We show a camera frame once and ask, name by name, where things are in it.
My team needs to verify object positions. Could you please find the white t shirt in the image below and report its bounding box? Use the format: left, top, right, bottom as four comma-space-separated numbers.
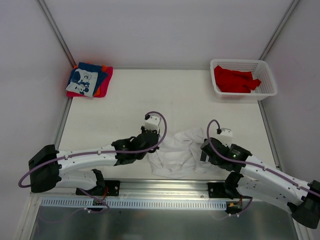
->
148, 127, 217, 179

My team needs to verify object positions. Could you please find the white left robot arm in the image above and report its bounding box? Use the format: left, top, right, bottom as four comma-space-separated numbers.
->
28, 126, 160, 195

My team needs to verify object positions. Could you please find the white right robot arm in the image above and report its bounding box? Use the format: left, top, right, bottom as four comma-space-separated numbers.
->
200, 138, 320, 229

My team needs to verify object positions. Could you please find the pink folded t shirt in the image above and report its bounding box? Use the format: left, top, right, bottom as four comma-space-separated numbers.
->
66, 62, 113, 98

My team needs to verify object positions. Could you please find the red t shirt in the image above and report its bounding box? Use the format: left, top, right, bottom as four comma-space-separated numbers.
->
213, 65, 261, 94

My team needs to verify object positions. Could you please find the white plastic basket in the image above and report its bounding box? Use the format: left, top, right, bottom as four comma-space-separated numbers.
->
210, 59, 278, 103

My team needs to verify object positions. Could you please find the dark blue folded t shirt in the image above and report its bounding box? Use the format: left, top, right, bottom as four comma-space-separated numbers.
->
69, 61, 109, 97

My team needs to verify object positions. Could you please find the light blue printed t shirt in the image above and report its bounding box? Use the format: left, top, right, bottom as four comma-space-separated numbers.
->
65, 68, 98, 98

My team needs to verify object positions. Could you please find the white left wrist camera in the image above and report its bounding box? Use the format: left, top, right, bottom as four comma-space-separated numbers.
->
144, 113, 162, 134

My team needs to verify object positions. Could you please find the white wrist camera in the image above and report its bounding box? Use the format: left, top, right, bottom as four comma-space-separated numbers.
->
144, 113, 162, 134
216, 128, 233, 147

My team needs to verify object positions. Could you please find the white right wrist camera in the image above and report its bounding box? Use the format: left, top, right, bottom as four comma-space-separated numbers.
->
216, 128, 233, 147

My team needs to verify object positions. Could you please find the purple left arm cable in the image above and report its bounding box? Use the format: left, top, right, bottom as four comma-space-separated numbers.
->
17, 110, 168, 215

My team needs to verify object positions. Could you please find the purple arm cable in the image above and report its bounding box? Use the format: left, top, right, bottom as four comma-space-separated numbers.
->
206, 119, 320, 221
17, 110, 168, 215

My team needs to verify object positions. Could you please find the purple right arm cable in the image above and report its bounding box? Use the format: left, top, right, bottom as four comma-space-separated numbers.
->
206, 119, 320, 221

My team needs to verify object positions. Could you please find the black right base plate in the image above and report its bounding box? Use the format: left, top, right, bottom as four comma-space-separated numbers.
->
207, 182, 241, 200

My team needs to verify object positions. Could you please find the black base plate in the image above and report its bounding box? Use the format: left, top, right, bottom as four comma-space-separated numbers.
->
207, 182, 241, 200
85, 179, 121, 197

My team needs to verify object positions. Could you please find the aluminium mounting rail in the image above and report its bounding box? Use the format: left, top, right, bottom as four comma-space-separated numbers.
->
29, 175, 301, 201

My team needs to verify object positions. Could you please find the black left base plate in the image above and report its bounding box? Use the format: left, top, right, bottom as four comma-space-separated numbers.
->
85, 179, 121, 197

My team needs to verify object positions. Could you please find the white slotted cable duct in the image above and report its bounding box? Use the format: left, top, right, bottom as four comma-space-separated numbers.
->
40, 197, 227, 211

